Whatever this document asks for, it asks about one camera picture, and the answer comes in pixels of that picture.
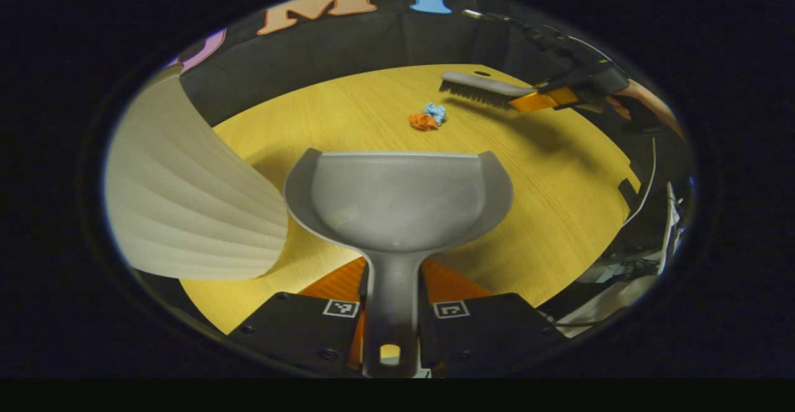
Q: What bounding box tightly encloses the wooden desktop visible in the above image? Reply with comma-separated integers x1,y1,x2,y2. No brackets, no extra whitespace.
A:
180,64,640,335

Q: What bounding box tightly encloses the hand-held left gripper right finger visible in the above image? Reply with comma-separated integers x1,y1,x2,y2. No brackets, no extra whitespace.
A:
419,257,569,377

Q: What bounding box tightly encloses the black tripod stand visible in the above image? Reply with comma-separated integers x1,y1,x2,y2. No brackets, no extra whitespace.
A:
463,9,600,65

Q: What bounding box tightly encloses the small grey broom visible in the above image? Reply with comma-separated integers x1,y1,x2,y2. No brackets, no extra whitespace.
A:
438,70,538,111

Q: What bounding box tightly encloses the white cable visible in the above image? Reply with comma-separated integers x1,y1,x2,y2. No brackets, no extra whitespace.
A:
624,139,657,226

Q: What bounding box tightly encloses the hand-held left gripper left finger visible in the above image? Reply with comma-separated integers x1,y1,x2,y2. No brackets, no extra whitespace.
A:
230,257,367,377

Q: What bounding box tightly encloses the grey plastic dustpan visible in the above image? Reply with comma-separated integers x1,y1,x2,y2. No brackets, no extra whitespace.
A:
283,148,515,378

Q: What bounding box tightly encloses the white ribbed garbage bin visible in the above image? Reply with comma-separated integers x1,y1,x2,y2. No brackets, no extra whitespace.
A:
104,64,289,281

